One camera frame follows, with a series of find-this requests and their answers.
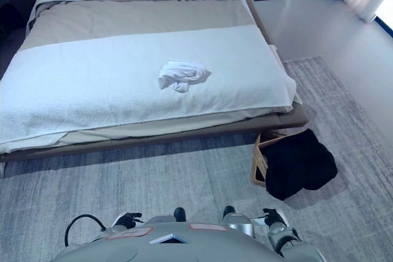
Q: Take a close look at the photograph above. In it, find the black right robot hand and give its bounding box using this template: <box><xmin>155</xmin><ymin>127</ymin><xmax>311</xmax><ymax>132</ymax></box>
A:
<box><xmin>262</xmin><ymin>208</ymin><xmax>289</xmax><ymax>228</ymax></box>

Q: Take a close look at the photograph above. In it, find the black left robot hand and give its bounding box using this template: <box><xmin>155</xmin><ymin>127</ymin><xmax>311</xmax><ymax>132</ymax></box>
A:
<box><xmin>115</xmin><ymin>212</ymin><xmax>145</xmax><ymax>229</ymax></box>

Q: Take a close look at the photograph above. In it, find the white garment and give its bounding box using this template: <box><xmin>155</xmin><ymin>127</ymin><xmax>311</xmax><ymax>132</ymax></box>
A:
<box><xmin>157</xmin><ymin>58</ymin><xmax>212</xmax><ymax>93</ymax></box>

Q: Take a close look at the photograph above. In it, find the wooden laundry basket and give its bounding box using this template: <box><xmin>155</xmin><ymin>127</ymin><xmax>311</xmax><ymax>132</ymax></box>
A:
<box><xmin>251</xmin><ymin>128</ymin><xmax>311</xmax><ymax>189</ymax></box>

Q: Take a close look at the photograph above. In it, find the silver right robot leg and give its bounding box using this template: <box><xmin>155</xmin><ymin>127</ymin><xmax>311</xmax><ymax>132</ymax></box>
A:
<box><xmin>221</xmin><ymin>206</ymin><xmax>256</xmax><ymax>239</ymax></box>

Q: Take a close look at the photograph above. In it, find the silver robot leg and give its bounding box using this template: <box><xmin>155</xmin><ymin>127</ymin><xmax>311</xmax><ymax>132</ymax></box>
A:
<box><xmin>147</xmin><ymin>207</ymin><xmax>187</xmax><ymax>225</ymax></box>
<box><xmin>221</xmin><ymin>206</ymin><xmax>256</xmax><ymax>239</ymax></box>

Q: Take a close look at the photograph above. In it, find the grey striped rug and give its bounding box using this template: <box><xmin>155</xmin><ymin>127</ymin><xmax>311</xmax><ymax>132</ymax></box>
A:
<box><xmin>0</xmin><ymin>56</ymin><xmax>393</xmax><ymax>262</ymax></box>

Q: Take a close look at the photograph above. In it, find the silver left robot leg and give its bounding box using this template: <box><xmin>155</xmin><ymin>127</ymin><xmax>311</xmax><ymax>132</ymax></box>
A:
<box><xmin>147</xmin><ymin>207</ymin><xmax>187</xmax><ymax>225</ymax></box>

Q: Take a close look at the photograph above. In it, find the grey robot torso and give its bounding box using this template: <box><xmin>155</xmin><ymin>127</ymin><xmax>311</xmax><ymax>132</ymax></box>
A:
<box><xmin>47</xmin><ymin>222</ymin><xmax>326</xmax><ymax>262</ymax></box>

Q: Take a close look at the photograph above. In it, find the white fleece blanket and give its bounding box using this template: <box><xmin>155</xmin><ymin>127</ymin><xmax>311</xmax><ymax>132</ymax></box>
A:
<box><xmin>0</xmin><ymin>24</ymin><xmax>297</xmax><ymax>154</ymax></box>

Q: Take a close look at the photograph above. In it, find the beige duvet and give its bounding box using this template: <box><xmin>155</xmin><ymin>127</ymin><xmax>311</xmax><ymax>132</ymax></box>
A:
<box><xmin>17</xmin><ymin>0</ymin><xmax>303</xmax><ymax>146</ymax></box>

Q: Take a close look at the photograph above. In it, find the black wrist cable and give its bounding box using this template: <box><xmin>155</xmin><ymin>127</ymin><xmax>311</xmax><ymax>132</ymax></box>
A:
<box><xmin>64</xmin><ymin>214</ymin><xmax>104</xmax><ymax>248</ymax></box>

